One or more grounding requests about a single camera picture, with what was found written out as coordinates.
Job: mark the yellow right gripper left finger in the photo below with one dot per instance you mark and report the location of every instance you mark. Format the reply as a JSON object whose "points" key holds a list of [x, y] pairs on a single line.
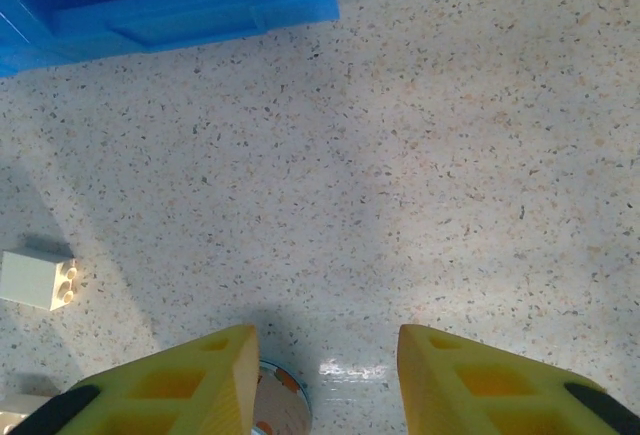
{"points": [[165, 390]]}

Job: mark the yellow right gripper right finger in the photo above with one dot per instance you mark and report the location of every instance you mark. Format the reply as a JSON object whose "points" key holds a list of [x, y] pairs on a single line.
{"points": [[490, 395]]}

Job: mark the small white lego brick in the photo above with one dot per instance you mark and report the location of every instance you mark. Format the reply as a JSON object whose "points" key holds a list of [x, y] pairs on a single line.
{"points": [[30, 280], [20, 407]]}

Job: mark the small tin can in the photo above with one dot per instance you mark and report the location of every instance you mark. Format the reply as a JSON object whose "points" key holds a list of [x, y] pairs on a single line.
{"points": [[280, 400]]}

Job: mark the blue plastic bin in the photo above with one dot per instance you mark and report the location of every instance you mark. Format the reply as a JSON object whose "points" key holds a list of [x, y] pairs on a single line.
{"points": [[20, 55], [200, 20]]}

